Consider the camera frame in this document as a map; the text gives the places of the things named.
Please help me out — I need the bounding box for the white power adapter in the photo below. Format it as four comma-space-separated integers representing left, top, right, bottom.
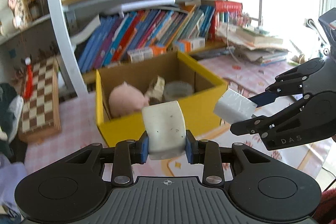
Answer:
214, 89, 257, 124

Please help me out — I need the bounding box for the white curved foam block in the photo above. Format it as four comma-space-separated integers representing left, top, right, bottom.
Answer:
142, 101, 186, 160

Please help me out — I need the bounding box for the yellow cardboard box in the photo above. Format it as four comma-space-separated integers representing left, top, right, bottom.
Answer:
95, 50, 228, 148

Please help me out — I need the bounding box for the stack of papers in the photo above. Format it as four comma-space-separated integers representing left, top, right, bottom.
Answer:
215, 23, 289, 65

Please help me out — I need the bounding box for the pink plush pig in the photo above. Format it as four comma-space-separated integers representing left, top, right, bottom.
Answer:
108, 82, 149, 118

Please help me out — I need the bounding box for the pink cartoon table mat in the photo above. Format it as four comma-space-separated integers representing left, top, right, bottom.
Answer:
23, 54, 336, 183

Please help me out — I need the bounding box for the clear tape roll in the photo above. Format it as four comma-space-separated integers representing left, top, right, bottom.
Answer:
163, 81, 194, 102

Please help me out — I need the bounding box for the wooden chessboard box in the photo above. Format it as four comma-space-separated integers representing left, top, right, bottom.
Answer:
18, 56, 62, 143

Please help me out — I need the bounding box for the orange white book box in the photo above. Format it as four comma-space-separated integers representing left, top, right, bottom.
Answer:
173, 38, 206, 53

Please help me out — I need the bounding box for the red tassel ornament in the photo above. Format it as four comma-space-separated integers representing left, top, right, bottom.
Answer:
23, 57, 33, 101

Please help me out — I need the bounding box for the pile of clothes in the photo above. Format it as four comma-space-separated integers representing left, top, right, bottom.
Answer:
1, 83, 27, 221

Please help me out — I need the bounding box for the white wooden bookshelf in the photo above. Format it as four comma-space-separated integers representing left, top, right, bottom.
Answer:
0, 0, 263, 96

